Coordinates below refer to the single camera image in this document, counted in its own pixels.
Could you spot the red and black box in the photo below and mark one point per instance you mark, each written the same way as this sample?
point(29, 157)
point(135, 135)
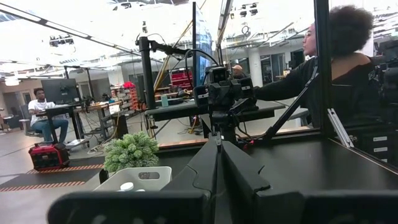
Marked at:
point(48, 157)

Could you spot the white bottle cap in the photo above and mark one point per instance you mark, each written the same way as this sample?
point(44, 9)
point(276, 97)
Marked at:
point(127, 186)

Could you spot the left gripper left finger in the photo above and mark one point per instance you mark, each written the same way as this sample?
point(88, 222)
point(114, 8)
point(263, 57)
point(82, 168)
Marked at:
point(140, 208)

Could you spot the black aluminium frame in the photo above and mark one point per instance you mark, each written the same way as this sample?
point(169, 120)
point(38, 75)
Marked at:
point(323, 62)

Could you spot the clear plastic container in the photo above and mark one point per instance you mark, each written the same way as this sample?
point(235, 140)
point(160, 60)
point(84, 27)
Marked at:
point(124, 175)

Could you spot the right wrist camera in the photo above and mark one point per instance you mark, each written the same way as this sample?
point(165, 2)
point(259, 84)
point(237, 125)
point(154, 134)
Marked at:
point(218, 74)

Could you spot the person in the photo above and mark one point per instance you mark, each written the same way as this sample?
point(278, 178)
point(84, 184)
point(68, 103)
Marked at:
point(351, 87)
point(238, 72)
point(38, 107)

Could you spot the black leg desk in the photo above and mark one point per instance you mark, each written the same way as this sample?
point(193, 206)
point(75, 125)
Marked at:
point(59, 110)

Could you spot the black drawer cabinet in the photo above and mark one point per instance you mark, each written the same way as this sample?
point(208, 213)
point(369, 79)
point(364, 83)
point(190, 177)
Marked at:
point(373, 146)

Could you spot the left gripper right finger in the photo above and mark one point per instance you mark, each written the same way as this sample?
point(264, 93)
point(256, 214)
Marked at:
point(295, 208)

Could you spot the black monitor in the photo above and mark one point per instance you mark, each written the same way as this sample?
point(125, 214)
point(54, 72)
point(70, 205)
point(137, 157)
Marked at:
point(59, 91)

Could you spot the green artificial plant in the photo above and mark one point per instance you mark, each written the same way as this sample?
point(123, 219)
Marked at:
point(130, 152)

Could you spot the grey desk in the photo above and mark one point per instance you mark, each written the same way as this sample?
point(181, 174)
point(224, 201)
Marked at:
point(174, 112)

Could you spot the silver metal bracket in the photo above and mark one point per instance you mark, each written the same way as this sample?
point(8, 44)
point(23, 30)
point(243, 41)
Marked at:
point(340, 129)

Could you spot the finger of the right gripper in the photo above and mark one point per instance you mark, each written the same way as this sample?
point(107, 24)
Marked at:
point(230, 126)
point(218, 124)

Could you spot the red shelf unit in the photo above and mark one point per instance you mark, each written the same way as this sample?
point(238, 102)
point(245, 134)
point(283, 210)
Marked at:
point(182, 79)

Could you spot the black table mat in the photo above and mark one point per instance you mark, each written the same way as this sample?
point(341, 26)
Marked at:
point(311, 168)

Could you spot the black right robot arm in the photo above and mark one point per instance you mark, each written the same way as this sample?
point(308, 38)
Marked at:
point(247, 88)

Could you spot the teal block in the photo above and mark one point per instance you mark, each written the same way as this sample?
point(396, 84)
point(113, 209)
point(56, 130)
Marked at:
point(164, 101)

